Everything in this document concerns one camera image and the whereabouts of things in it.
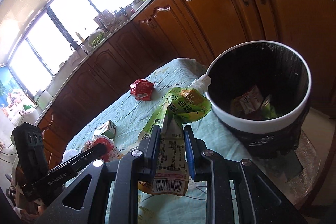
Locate utensil rack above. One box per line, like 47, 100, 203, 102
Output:
94, 9, 116, 28

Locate colander with greens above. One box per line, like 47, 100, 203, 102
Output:
88, 29, 105, 47

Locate white cooking pot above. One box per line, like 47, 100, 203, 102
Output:
34, 89, 54, 109

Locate crushed green can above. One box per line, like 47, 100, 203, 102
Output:
261, 95, 279, 119

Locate crumpled red wrapper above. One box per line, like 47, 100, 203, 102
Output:
130, 79, 155, 101

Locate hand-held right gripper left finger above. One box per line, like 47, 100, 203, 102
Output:
34, 124, 162, 224

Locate wooden base cabinets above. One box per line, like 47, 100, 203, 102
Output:
34, 0, 336, 169

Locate white bin with black liner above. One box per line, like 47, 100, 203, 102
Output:
204, 40, 313, 160

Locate red white snack packet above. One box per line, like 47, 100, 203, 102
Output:
84, 135, 124, 163

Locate kitchen window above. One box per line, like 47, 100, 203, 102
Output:
8, 0, 134, 98

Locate floral light green tablecloth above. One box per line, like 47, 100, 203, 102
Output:
64, 57, 265, 224

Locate blue wall poster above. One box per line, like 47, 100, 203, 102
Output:
0, 67, 27, 119

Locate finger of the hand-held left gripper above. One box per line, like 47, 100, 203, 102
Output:
66, 143, 109, 168

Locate green drink pouch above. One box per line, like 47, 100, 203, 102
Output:
138, 74, 213, 194

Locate sink faucet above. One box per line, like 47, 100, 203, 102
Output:
70, 40, 88, 55

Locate white rice cooker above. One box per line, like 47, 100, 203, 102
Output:
16, 106, 40, 127

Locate green white small carton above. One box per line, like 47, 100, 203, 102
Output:
94, 120, 117, 138

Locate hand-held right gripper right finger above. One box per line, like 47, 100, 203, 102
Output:
183, 125, 307, 224

